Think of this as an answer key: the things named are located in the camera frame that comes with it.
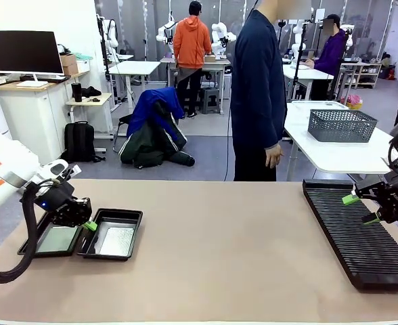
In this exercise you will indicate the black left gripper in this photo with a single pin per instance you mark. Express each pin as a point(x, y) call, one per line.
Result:
point(57, 201)

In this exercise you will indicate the black plastic ESD tray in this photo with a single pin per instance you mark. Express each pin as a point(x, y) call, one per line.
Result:
point(117, 216)
point(28, 250)

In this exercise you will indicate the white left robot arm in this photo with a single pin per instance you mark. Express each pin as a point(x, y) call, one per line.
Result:
point(6, 159)

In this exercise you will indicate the navy-sleeved right forearm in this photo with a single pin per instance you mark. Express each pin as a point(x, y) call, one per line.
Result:
point(274, 135)

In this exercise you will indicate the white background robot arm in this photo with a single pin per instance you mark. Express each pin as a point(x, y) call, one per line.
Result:
point(218, 32)
point(112, 34)
point(163, 32)
point(348, 34)
point(297, 28)

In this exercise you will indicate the navy person's right hand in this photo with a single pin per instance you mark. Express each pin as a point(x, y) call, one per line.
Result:
point(273, 155)

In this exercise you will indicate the black slotted rack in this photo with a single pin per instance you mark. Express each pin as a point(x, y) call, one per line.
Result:
point(354, 243)

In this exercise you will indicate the large white table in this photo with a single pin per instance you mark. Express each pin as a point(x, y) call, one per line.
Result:
point(337, 155)

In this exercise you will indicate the black backpack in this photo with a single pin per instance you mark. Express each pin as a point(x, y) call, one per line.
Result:
point(80, 142)

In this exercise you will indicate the grey plastic basket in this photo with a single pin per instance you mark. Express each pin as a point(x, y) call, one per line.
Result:
point(341, 130)

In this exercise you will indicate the dark green jacket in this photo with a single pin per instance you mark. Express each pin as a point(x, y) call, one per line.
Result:
point(145, 145)

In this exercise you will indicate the black folding chair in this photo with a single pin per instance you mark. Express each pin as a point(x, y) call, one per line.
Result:
point(124, 119)

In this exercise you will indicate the pink bag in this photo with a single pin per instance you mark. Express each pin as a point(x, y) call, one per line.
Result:
point(353, 101)

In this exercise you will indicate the white desk wooden top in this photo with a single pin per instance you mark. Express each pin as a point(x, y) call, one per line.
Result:
point(33, 111)

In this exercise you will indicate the small white side table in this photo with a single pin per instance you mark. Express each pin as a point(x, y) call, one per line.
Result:
point(94, 100)

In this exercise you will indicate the black tumbler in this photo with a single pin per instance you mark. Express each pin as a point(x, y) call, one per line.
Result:
point(76, 93)

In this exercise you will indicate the black cloth bundle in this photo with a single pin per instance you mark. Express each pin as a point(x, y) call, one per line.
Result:
point(90, 92)

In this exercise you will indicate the blue jacket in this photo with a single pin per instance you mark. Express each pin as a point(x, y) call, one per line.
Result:
point(148, 108)

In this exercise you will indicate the wooden shelf unit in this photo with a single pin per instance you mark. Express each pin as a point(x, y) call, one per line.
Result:
point(368, 72)

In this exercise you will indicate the black keyboard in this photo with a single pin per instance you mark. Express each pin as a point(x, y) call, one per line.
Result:
point(46, 80)

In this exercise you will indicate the brown cardboard box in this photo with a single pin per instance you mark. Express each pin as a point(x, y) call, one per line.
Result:
point(67, 60)
point(71, 69)

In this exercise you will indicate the white storage bin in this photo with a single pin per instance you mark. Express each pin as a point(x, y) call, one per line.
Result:
point(84, 66)

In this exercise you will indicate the white workbench table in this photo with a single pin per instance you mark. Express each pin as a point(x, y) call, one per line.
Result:
point(293, 72)

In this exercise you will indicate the white height-adjustable table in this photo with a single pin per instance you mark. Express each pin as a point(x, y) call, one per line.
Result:
point(134, 67)

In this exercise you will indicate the black tripod stand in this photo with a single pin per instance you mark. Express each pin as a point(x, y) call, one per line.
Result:
point(102, 57)
point(298, 61)

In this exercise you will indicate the person in purple hoodie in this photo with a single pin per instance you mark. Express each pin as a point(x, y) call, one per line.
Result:
point(332, 50)

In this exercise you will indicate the person in navy jacket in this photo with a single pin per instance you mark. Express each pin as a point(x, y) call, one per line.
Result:
point(256, 84)

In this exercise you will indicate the white-framed computer monitor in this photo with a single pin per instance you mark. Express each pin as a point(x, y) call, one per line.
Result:
point(23, 52)

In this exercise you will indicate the grey step stool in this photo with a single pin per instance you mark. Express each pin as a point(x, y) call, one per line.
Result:
point(210, 100)

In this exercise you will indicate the person in orange hoodie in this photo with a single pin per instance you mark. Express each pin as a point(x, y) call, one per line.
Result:
point(192, 42)

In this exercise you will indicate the white table with boxes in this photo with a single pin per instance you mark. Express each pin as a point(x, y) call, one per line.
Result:
point(219, 62)

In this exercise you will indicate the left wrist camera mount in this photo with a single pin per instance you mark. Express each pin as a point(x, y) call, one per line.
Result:
point(72, 171)

